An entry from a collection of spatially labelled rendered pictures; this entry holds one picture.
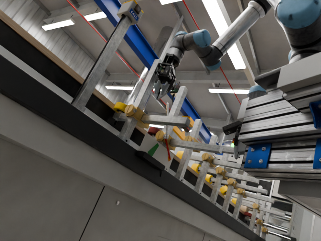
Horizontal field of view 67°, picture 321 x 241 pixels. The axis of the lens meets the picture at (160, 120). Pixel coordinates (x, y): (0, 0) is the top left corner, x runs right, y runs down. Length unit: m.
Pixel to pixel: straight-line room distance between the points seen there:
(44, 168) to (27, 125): 0.31
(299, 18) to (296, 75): 0.25
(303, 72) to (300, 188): 0.35
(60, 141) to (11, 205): 0.34
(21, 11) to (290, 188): 8.62
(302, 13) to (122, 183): 0.90
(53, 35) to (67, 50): 0.64
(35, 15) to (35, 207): 8.26
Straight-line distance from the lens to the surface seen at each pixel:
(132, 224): 1.54
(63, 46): 9.45
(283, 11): 0.92
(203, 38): 1.12
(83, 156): 0.96
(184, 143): 1.22
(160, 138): 1.22
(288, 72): 0.72
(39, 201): 1.15
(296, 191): 0.86
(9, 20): 1.07
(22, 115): 0.84
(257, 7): 1.31
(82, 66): 9.77
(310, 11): 0.90
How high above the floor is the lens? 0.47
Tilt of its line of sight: 21 degrees up
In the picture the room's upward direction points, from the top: 23 degrees clockwise
